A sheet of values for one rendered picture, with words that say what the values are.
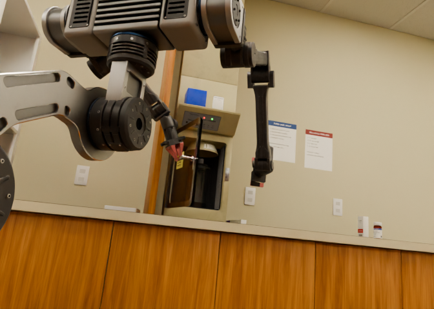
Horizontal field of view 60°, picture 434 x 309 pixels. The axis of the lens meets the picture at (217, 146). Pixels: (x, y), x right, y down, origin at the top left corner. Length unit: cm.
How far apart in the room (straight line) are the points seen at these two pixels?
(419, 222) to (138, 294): 213
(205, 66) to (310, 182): 108
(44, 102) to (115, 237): 83
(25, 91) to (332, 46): 251
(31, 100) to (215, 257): 105
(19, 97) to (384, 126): 262
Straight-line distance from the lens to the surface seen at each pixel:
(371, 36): 330
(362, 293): 195
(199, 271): 164
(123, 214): 157
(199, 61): 212
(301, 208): 257
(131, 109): 96
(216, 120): 193
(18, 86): 85
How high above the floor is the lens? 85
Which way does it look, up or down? 14 degrees up
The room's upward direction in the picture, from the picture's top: 5 degrees clockwise
